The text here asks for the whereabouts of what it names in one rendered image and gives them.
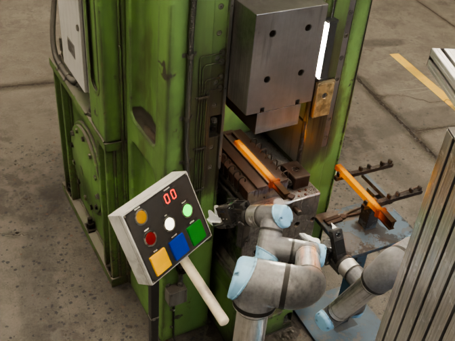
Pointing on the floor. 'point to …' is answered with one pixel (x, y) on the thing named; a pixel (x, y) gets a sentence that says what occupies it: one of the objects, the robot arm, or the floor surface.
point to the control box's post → (153, 311)
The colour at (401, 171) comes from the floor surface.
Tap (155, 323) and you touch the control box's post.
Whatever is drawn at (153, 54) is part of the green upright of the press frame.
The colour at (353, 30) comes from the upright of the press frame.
